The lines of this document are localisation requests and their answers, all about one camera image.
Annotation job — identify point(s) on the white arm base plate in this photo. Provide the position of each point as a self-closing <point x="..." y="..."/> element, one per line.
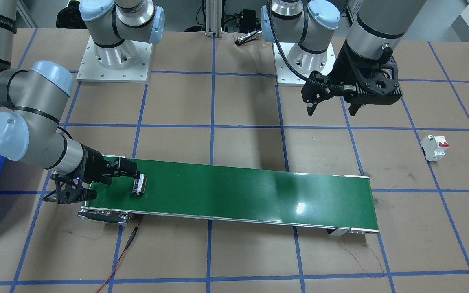
<point x="129" y="62"/>
<point x="302" y="62"/>

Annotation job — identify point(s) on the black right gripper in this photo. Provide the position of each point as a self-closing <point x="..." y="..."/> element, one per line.
<point x="92" y="164"/>

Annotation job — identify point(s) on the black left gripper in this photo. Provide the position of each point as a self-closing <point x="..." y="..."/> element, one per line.
<point x="344" y="68"/>

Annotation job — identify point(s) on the black power adapter box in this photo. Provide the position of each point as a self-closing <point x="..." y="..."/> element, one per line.
<point x="247" y="21"/>

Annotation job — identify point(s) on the aluminium frame post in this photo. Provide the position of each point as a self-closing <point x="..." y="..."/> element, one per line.
<point x="214" y="18"/>

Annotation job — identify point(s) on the white red circuit breaker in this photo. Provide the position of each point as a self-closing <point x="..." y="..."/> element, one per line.
<point x="434" y="147"/>

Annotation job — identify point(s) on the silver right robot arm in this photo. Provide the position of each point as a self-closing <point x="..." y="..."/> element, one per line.
<point x="36" y="98"/>

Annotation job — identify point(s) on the dark brown capacitor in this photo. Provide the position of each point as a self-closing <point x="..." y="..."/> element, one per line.
<point x="139" y="185"/>

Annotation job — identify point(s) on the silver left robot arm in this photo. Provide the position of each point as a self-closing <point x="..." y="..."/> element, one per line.
<point x="312" y="26"/>

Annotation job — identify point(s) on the green conveyor belt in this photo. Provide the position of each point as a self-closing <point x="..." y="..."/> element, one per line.
<point x="340" y="203"/>

